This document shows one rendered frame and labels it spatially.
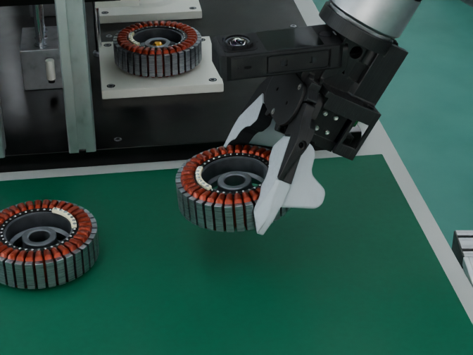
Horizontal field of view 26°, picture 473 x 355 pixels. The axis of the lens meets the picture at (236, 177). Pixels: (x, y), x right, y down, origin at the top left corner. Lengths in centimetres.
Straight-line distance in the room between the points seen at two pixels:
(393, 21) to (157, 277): 32
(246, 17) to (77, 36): 45
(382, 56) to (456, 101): 210
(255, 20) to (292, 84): 55
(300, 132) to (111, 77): 44
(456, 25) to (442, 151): 88
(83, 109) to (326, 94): 32
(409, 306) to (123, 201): 33
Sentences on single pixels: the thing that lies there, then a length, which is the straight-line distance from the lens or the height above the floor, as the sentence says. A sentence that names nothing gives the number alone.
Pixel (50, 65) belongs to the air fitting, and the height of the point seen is 81.
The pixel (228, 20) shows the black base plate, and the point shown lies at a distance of 149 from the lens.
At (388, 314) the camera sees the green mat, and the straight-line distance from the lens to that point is 94.
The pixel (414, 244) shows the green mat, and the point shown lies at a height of 75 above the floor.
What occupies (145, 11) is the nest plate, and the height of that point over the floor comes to 78.
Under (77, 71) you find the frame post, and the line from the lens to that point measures 112.
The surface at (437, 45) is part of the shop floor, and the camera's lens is 340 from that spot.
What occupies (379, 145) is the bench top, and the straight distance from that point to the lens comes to 121.
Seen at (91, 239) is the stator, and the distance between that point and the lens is 98.
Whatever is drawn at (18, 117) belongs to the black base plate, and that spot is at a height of 77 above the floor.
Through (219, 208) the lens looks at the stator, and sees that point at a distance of 93.
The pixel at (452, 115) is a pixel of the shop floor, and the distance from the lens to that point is 296.
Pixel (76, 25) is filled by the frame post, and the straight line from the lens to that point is 109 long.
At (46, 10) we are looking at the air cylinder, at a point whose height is 78.
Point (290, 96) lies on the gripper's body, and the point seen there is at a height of 92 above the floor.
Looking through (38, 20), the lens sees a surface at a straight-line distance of 128.
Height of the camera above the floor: 133
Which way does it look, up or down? 31 degrees down
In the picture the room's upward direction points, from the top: straight up
